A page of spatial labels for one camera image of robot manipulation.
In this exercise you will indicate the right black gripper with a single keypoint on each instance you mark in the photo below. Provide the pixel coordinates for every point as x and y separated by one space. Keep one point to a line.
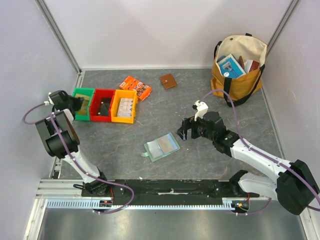
191 128

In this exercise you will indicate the yellow canvas tote bag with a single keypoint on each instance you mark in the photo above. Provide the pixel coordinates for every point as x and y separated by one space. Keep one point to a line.
237 91

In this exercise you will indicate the red white box in bag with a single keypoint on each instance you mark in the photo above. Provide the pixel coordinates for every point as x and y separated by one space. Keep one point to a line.
251 65

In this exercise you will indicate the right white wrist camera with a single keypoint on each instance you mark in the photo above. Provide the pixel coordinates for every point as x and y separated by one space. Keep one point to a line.
201 109

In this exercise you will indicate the green card holder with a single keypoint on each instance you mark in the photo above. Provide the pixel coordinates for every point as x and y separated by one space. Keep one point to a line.
153 150

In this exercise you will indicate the red plastic bin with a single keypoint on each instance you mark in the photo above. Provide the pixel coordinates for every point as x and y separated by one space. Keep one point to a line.
98 95

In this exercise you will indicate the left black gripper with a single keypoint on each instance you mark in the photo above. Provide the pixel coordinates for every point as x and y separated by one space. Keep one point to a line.
78 101

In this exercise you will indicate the orange snack package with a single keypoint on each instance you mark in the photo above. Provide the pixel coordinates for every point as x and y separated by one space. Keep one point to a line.
133 84

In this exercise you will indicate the brown leather wallet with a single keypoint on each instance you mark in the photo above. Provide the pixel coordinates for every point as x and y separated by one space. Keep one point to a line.
168 81

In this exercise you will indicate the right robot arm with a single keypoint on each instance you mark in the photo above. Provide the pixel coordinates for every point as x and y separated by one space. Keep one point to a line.
290 183

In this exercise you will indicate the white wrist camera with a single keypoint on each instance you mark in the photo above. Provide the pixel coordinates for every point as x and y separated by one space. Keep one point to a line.
46 102
201 109

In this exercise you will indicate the orange credit card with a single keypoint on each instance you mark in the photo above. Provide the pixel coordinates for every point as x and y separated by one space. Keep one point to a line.
83 109
165 144

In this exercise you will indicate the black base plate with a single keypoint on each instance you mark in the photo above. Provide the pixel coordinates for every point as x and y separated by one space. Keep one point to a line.
166 192

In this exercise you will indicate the blue razor box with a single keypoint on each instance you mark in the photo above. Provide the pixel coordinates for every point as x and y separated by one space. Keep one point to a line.
230 67

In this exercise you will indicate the green plastic bin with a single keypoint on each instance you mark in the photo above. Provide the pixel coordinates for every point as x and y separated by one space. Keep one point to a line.
88 92

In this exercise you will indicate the white boxes in yellow bin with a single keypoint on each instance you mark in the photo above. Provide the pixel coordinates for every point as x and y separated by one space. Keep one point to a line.
125 108

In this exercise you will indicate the aluminium cable duct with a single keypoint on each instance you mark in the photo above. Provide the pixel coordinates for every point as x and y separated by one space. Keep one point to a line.
99 205

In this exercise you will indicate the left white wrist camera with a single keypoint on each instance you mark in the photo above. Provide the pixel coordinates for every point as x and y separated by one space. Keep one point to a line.
46 102

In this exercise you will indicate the yellow plastic bin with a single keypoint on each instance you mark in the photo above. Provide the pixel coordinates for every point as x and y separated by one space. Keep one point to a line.
123 94

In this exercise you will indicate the black item in red bin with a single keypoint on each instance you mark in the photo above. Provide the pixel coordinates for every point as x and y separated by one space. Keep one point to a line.
104 107

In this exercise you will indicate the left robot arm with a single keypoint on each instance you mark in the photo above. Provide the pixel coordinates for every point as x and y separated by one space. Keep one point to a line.
60 140

